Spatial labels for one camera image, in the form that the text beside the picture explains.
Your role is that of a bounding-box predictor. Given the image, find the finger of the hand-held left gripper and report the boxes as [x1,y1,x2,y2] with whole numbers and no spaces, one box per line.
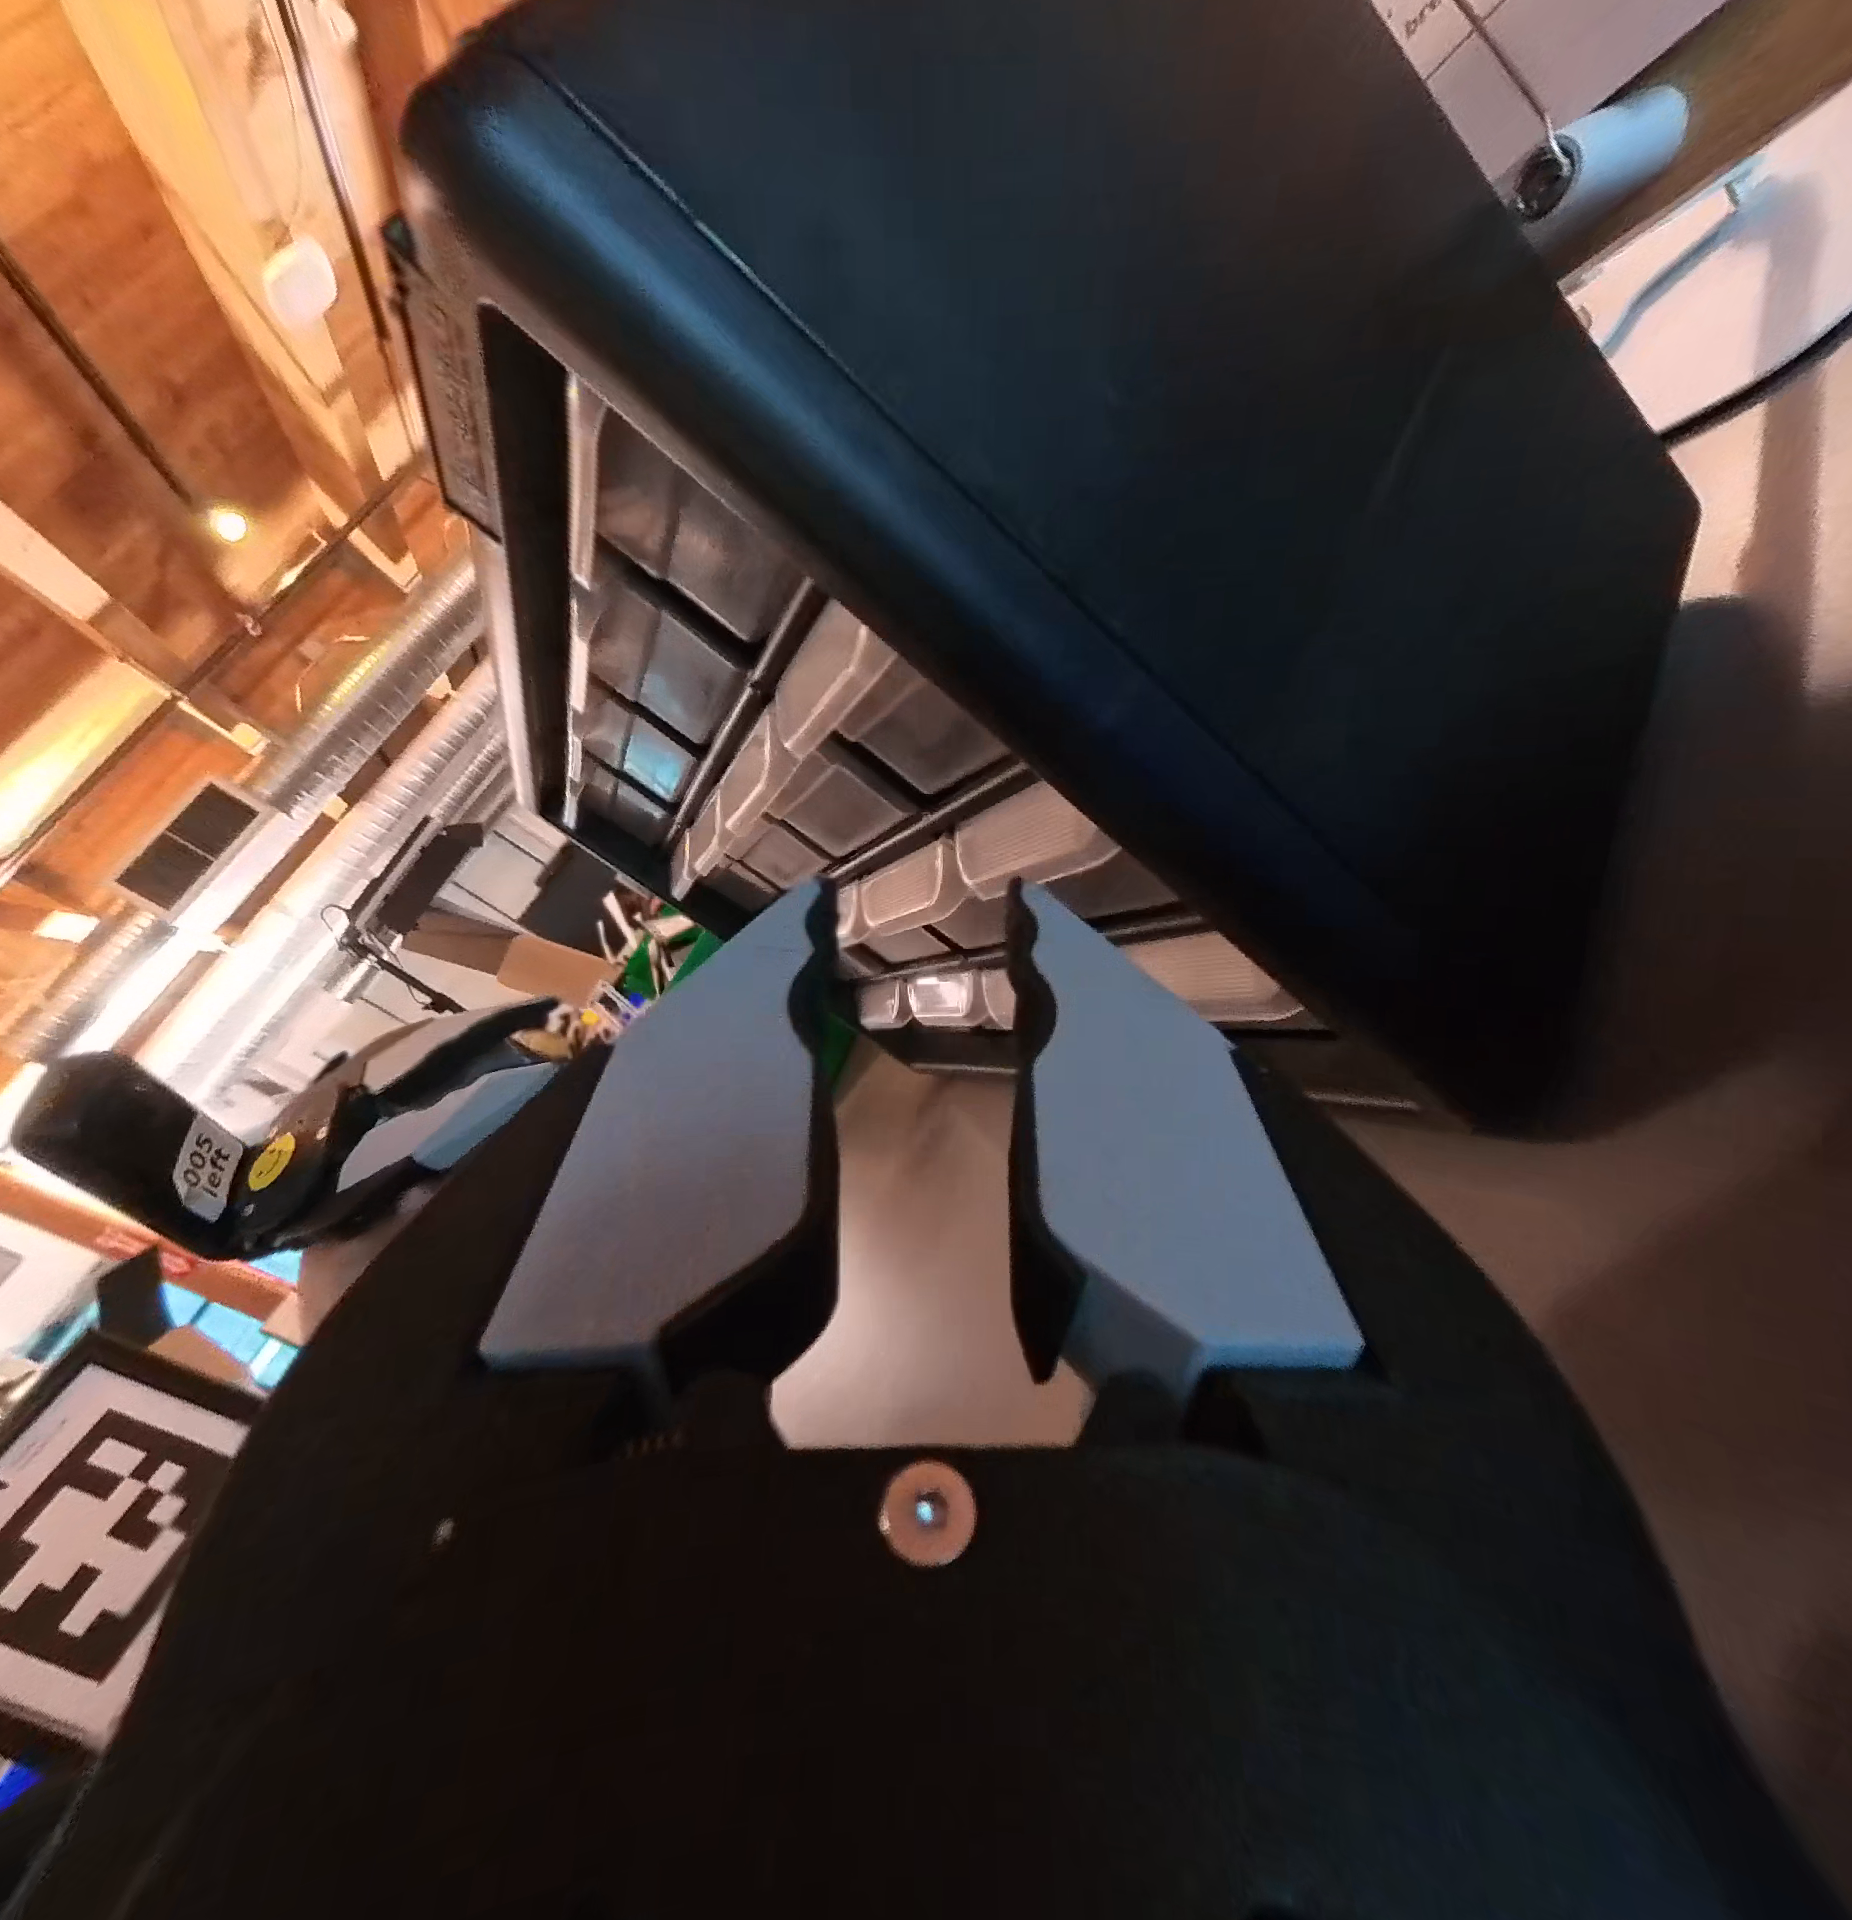
[333,996,564,1121]
[349,1049,570,1186]

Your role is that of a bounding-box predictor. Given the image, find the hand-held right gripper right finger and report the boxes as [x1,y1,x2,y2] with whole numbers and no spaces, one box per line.
[1006,878,1369,1390]

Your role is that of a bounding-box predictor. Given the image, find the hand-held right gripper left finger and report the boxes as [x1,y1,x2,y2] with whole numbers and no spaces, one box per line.
[477,873,845,1397]

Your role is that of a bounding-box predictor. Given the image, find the rows of clear plastic drawers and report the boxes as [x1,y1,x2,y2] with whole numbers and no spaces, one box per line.
[558,375,1325,1073]

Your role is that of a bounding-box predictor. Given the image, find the black drawer cabinet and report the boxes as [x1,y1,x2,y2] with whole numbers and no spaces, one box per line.
[392,0,1705,1142]

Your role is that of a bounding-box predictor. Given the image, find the black mounted device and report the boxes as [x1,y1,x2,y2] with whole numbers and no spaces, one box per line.
[327,818,495,1023]

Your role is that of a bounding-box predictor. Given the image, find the green plastic bin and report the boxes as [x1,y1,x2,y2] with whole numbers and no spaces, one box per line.
[617,907,854,1082]

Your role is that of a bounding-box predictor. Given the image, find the black vent grille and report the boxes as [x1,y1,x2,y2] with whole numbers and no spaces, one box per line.
[108,781,269,918]

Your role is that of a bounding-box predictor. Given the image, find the black and white marker board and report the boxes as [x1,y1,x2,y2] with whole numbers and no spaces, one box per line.
[0,1328,269,1749]

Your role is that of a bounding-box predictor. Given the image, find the white round ceiling device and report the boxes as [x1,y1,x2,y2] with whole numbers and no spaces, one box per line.
[259,240,344,325]

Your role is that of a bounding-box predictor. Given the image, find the white box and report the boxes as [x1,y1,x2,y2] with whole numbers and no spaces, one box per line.
[1376,0,1737,136]

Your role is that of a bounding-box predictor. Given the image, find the silver air duct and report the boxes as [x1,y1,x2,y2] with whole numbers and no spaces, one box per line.
[193,556,495,842]

